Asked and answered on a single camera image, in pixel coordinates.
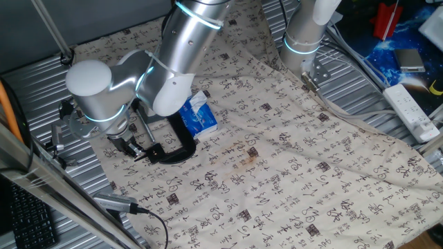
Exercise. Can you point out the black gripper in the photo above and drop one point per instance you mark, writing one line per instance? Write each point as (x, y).
(119, 143)

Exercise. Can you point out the long black clock hand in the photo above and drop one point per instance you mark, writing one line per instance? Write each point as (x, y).
(140, 158)

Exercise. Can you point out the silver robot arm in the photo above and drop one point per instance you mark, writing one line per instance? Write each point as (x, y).
(187, 45)

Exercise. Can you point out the black clock movement box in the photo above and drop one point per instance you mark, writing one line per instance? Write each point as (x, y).
(155, 154)

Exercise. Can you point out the black C-clamp with screw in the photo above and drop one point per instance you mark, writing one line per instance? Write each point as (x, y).
(187, 138)

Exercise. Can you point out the grey ribbed adapter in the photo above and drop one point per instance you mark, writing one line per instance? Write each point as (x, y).
(114, 203)

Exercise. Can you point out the blue tissue pack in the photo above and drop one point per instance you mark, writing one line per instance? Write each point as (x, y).
(200, 121)

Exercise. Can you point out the black keyboard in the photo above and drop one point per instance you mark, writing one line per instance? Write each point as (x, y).
(33, 218)

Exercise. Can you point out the grey metal pole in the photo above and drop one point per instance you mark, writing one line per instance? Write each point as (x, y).
(52, 31)

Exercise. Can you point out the beige calligraphy cloth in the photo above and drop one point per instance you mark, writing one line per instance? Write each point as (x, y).
(277, 173)

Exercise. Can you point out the blue galaxy mat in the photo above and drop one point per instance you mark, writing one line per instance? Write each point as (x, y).
(377, 52)

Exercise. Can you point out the white power strip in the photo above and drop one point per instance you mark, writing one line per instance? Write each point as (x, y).
(408, 110)

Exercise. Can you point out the red object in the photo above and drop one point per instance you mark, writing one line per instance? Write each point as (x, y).
(382, 22)

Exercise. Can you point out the thin white rod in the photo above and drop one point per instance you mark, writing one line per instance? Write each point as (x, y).
(391, 19)

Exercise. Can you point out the silver flat device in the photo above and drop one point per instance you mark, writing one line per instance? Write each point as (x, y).
(409, 59)

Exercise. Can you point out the yellow object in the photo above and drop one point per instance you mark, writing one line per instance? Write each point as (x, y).
(435, 90)

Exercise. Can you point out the white box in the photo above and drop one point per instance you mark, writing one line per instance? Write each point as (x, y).
(432, 29)

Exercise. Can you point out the grey and black bracket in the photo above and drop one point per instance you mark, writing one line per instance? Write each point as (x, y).
(58, 136)

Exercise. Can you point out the aluminium frame bar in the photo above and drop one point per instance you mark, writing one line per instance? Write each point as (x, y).
(52, 186)

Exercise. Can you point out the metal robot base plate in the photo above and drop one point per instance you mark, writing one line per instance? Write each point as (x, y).
(320, 74)

